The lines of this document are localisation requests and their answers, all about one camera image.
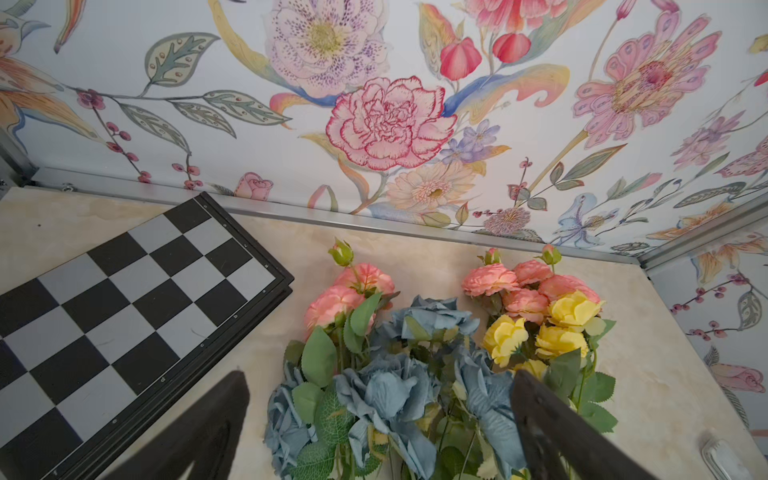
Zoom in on black white checkerboard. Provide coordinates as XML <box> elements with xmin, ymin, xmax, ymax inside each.
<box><xmin>1</xmin><ymin>193</ymin><xmax>292</xmax><ymax>479</ymax></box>

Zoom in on pink rose stem three blooms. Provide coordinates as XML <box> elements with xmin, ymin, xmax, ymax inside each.
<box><xmin>462</xmin><ymin>244</ymin><xmax>603</xmax><ymax>331</ymax></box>

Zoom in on pink rose stem two blooms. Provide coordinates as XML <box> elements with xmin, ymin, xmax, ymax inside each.
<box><xmin>300</xmin><ymin>239</ymin><xmax>398</xmax><ymax>388</ymax></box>

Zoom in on blue hydrangea bunch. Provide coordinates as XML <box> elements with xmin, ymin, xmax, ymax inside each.
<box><xmin>264</xmin><ymin>296</ymin><xmax>530</xmax><ymax>479</ymax></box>

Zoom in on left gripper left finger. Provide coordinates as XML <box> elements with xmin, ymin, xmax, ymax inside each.
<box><xmin>103</xmin><ymin>370</ymin><xmax>250</xmax><ymax>479</ymax></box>

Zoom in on yellow rose stem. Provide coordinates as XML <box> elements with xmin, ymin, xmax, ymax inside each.
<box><xmin>482</xmin><ymin>289</ymin><xmax>618</xmax><ymax>434</ymax></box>

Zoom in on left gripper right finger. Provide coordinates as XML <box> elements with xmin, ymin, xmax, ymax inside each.
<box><xmin>510</xmin><ymin>371</ymin><xmax>654</xmax><ymax>480</ymax></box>

